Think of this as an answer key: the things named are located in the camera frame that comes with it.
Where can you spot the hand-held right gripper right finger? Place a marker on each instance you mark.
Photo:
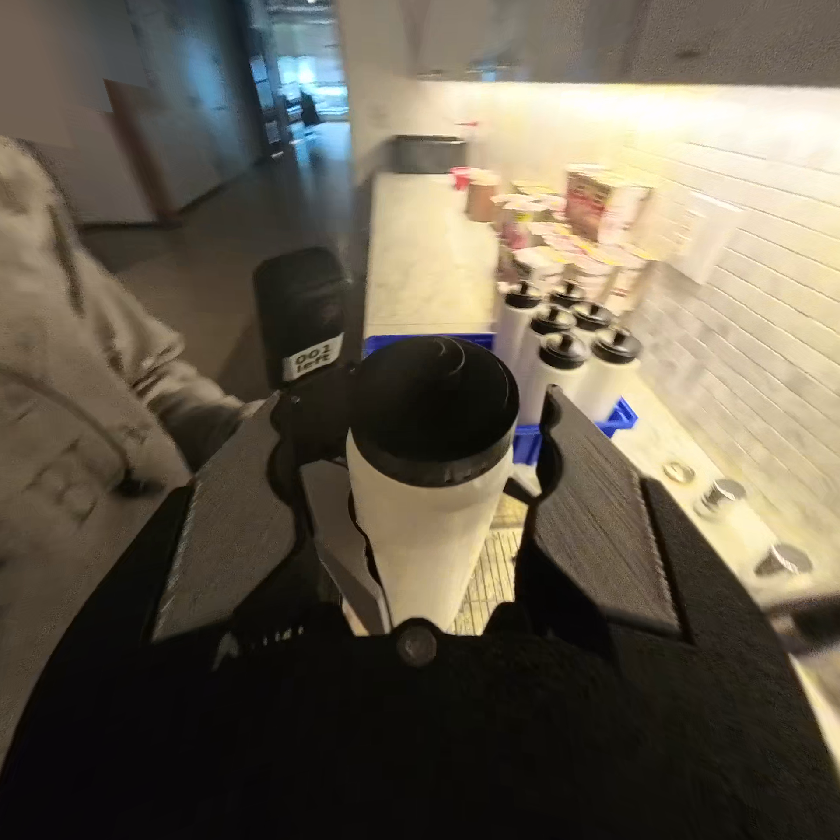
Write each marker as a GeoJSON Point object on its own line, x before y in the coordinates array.
{"type": "Point", "coordinates": [597, 512]}

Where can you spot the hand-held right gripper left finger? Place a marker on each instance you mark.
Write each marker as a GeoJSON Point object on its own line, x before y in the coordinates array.
{"type": "Point", "coordinates": [223, 525]}

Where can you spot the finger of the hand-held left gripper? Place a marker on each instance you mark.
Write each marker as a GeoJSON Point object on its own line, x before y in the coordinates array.
{"type": "Point", "coordinates": [334, 538]}

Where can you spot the blue plastic bin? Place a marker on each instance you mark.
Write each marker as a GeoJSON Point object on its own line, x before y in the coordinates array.
{"type": "Point", "coordinates": [387, 344]}

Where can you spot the white plastic squeeze bottle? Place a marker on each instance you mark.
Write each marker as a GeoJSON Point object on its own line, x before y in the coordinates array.
{"type": "Point", "coordinates": [426, 538]}

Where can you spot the round metal disc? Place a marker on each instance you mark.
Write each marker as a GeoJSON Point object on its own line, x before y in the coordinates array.
{"type": "Point", "coordinates": [679, 472]}

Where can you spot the group of white capped bottles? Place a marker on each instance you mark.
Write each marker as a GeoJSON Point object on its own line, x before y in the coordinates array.
{"type": "Point", "coordinates": [610, 387]}

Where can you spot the black countertop appliance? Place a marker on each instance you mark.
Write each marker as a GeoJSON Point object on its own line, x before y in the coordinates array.
{"type": "Point", "coordinates": [430, 157]}

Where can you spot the red cup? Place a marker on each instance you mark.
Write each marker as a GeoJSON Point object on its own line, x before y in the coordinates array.
{"type": "Point", "coordinates": [461, 178]}

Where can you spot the brown canister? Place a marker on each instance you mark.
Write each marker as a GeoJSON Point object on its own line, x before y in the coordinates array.
{"type": "Point", "coordinates": [481, 200]}

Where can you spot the stainless steel faucet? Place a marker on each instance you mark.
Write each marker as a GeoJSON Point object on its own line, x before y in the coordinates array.
{"type": "Point", "coordinates": [814, 623]}

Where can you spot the stack of instant noodle cups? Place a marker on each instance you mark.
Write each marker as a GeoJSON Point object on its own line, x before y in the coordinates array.
{"type": "Point", "coordinates": [577, 259]}

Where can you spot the white paper towel dispenser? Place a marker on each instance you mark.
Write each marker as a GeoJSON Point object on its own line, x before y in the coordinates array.
{"type": "Point", "coordinates": [709, 236]}

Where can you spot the red white snack bag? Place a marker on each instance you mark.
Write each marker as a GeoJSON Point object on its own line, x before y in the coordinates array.
{"type": "Point", "coordinates": [590, 197]}

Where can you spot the grey upper cabinet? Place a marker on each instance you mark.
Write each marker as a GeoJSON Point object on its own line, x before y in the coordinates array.
{"type": "Point", "coordinates": [656, 39]}

